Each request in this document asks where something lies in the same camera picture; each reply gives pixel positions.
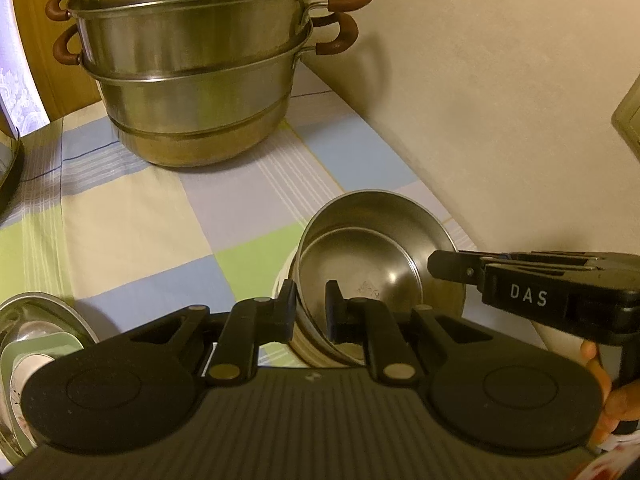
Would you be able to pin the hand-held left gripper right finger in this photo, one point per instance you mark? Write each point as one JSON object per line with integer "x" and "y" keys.
{"x": 334, "y": 312}

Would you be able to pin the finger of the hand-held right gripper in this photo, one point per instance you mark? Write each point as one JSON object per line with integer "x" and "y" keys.
{"x": 450, "y": 267}
{"x": 540, "y": 259}

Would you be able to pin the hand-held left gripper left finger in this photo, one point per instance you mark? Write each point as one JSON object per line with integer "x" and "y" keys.
{"x": 287, "y": 312}

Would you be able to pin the stainless steel bowl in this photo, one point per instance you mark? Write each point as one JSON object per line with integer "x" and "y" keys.
{"x": 380, "y": 240}

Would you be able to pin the steel bowl with dishes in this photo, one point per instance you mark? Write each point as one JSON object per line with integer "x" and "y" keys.
{"x": 50, "y": 310}

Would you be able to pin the green square dish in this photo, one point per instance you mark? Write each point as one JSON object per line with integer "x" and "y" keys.
{"x": 47, "y": 347}

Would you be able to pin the small floral ceramic dish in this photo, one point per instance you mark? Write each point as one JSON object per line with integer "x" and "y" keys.
{"x": 20, "y": 405}

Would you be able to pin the person's right hand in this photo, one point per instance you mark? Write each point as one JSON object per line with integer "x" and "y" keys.
{"x": 615, "y": 402}

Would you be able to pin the checked tablecloth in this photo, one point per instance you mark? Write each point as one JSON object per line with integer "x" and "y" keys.
{"x": 150, "y": 210}

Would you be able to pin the steel steamer base pot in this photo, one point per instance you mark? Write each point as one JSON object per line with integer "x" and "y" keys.
{"x": 200, "y": 110}

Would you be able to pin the steel steamer tier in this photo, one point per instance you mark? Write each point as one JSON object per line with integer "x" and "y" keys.
{"x": 190, "y": 35}

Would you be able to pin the brown wooden panel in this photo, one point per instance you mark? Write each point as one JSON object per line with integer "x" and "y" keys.
{"x": 60, "y": 60}

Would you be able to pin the lace curtain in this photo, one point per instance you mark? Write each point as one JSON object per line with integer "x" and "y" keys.
{"x": 20, "y": 95}

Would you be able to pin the wall switch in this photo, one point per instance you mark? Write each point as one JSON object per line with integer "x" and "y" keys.
{"x": 629, "y": 120}

